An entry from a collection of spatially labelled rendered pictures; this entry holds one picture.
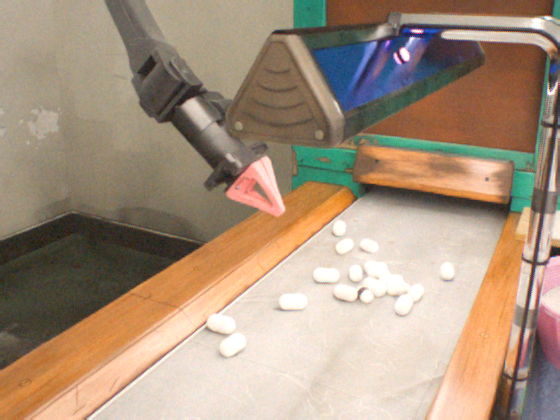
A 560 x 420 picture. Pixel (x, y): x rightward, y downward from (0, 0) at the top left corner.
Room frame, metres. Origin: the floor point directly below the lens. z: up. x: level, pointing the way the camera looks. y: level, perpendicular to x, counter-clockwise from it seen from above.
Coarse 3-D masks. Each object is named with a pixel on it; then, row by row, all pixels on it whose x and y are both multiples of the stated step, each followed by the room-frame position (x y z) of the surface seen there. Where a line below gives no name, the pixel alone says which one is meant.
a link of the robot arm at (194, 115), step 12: (180, 108) 0.82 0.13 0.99; (192, 108) 0.82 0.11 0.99; (204, 108) 0.82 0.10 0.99; (180, 120) 0.82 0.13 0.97; (192, 120) 0.81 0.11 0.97; (204, 120) 0.81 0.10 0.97; (216, 120) 0.82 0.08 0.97; (180, 132) 0.83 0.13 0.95; (192, 132) 0.81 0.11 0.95; (192, 144) 0.81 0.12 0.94
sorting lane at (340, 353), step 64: (320, 256) 0.87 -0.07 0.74; (384, 256) 0.86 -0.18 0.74; (448, 256) 0.86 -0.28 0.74; (256, 320) 0.67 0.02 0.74; (320, 320) 0.66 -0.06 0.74; (384, 320) 0.66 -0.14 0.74; (448, 320) 0.66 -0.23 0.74; (192, 384) 0.53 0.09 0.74; (256, 384) 0.53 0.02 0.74; (320, 384) 0.53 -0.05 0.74; (384, 384) 0.53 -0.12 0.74
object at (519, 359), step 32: (416, 32) 0.55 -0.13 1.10; (448, 32) 0.54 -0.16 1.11; (480, 32) 0.52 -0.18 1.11; (512, 32) 0.51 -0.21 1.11; (544, 32) 0.49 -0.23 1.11; (544, 128) 0.50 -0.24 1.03; (544, 160) 0.49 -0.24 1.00; (544, 192) 0.49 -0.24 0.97; (544, 224) 0.49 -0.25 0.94; (544, 256) 0.49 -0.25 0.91; (512, 352) 0.49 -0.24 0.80; (512, 384) 0.49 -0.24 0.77; (512, 416) 0.49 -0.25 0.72
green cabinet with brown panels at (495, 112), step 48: (336, 0) 1.20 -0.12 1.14; (384, 0) 1.16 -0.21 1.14; (432, 0) 1.12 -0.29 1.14; (480, 0) 1.08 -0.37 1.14; (528, 0) 1.04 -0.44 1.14; (528, 48) 1.03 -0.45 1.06; (432, 96) 1.11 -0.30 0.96; (480, 96) 1.07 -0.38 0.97; (528, 96) 1.03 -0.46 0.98; (384, 144) 1.14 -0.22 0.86; (432, 144) 1.09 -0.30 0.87; (480, 144) 1.06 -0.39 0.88; (528, 144) 1.02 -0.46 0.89
